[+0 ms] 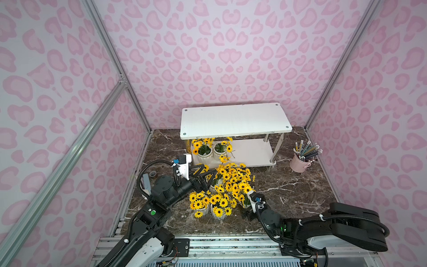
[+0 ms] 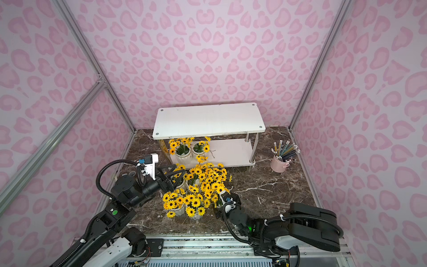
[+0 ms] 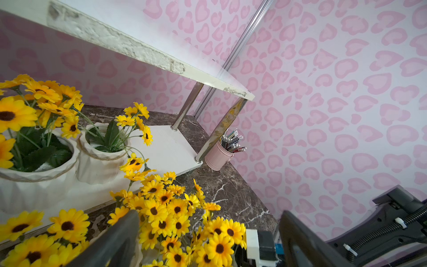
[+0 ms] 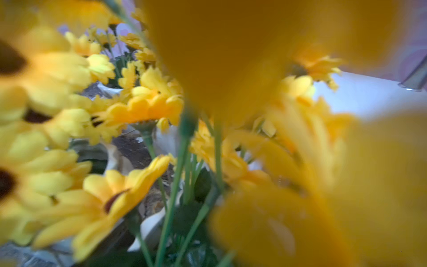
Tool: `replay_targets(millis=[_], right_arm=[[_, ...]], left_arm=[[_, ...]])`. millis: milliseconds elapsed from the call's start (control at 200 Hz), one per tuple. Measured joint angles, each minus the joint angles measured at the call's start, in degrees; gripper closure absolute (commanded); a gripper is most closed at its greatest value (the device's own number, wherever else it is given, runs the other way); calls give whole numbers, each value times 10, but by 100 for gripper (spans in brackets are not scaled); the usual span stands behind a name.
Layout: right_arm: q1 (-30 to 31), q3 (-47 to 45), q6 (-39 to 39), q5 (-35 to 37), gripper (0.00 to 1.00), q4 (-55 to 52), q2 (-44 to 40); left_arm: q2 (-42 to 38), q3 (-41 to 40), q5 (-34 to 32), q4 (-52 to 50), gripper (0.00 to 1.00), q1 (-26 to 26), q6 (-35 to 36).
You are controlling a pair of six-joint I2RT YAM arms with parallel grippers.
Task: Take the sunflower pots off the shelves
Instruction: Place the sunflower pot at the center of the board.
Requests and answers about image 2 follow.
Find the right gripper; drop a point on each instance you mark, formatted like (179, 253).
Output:
(225, 200)

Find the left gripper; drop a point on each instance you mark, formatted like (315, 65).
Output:
(163, 175)

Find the sunflower pot top second-left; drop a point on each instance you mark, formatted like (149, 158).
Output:
(213, 176)

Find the sunflower pot second-left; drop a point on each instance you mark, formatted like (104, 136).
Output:
(202, 147)
(213, 176)

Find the sunflower pot bottom second-left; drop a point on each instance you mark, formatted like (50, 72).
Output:
(202, 147)

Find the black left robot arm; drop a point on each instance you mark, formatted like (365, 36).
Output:
(127, 193)

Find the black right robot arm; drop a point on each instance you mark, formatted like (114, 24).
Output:
(282, 235)

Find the pink pencil cup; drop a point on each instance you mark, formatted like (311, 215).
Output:
(284, 152)

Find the white two-tier shelf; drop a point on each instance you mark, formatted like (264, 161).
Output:
(234, 129)

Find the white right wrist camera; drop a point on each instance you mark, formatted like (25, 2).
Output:
(227, 207)

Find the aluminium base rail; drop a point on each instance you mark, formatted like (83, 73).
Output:
(213, 250)

